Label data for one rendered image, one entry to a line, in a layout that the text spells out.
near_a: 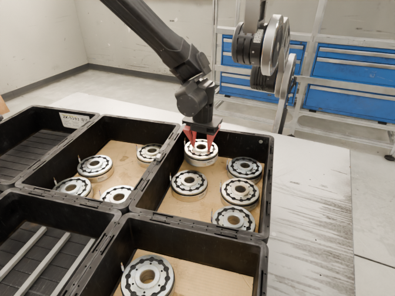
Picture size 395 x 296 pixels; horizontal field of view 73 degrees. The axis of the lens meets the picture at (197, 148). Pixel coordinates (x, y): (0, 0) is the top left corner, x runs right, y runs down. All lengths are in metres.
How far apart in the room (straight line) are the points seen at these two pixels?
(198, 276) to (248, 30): 0.76
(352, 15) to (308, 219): 2.59
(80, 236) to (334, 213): 0.76
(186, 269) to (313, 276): 0.35
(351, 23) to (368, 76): 0.90
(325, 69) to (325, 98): 0.25
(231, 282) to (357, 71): 2.12
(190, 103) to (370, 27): 2.80
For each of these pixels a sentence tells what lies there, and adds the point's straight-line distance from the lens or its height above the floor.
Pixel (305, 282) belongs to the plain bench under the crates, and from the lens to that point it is 0.80.
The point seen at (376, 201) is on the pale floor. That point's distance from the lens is 2.29.
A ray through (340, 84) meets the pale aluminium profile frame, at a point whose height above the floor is 0.59.
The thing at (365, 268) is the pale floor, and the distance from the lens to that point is 1.84.
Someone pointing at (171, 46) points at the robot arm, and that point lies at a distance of 0.65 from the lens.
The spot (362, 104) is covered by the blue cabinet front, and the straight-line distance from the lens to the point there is 2.58.
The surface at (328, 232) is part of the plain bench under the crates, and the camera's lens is 0.93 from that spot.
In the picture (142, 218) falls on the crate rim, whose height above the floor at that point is 0.93.
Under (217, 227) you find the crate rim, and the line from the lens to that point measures 0.55.
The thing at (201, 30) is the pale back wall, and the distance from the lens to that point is 3.59.
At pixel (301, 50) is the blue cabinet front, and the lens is 2.45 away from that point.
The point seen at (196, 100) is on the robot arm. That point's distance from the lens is 0.62.
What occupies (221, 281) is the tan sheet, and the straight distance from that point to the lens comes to 0.61.
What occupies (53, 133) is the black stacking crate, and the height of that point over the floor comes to 0.83.
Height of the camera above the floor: 1.36
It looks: 34 degrees down
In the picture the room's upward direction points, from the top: straight up
